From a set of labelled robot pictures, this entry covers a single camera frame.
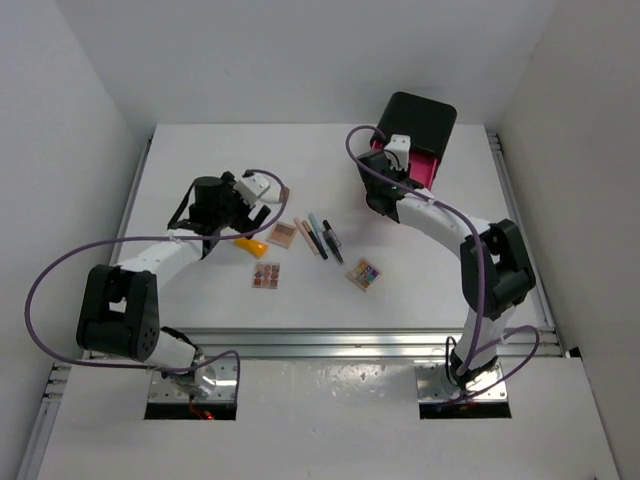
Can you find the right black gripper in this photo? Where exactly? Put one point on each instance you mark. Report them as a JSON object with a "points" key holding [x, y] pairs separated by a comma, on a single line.
{"points": [[403, 175]]}

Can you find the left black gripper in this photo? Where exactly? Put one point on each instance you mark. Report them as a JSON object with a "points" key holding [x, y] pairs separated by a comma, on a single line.
{"points": [[243, 224]]}

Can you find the orange makeup tube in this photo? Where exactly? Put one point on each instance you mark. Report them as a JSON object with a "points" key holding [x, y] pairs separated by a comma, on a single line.
{"points": [[256, 248]]}

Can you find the black drawer cabinet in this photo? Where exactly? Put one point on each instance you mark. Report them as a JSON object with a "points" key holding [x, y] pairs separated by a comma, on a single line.
{"points": [[428, 123]]}

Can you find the white bottle gold cap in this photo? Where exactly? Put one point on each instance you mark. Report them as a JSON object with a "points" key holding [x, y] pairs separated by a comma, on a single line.
{"points": [[274, 196]]}

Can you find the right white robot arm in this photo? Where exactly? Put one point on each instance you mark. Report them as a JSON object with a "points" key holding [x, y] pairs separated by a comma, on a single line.
{"points": [[495, 267]]}

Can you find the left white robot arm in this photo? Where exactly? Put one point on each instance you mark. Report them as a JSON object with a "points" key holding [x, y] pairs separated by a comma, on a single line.
{"points": [[119, 315]]}

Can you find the brown gold makeup pencil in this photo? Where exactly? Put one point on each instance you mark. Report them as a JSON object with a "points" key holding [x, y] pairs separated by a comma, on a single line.
{"points": [[310, 233]]}

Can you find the brown eyeshadow palette four pans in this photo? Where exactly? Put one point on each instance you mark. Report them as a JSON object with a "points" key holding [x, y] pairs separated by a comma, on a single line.
{"points": [[282, 234]]}

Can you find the peach concealer stick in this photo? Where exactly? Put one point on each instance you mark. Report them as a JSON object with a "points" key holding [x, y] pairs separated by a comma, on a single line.
{"points": [[306, 236]]}

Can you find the light blue black pen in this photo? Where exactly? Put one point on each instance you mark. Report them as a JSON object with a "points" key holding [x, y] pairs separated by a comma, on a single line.
{"points": [[318, 235]]}

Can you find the eyeshadow palette round brown pans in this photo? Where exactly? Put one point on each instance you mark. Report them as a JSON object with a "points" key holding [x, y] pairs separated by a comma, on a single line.
{"points": [[266, 275]]}

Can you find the black mascara tube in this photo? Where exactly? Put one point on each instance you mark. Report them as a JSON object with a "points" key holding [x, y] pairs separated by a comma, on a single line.
{"points": [[332, 241]]}

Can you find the colourful eyeshadow palette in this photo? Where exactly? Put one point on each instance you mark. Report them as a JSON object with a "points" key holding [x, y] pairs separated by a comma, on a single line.
{"points": [[363, 274]]}

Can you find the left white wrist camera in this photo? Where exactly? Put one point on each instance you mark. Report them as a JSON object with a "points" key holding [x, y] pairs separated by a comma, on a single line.
{"points": [[252, 187]]}

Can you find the aluminium frame rail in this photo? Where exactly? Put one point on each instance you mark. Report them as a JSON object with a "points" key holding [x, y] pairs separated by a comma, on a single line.
{"points": [[341, 344]]}

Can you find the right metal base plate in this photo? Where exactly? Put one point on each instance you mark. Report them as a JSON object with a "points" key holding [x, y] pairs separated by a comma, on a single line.
{"points": [[434, 387]]}

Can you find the metal base plate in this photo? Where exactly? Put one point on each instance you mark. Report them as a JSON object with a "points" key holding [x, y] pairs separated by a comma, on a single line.
{"points": [[434, 387], [215, 383]]}

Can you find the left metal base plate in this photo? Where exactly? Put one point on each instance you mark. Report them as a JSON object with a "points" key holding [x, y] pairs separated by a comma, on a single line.
{"points": [[215, 383]]}

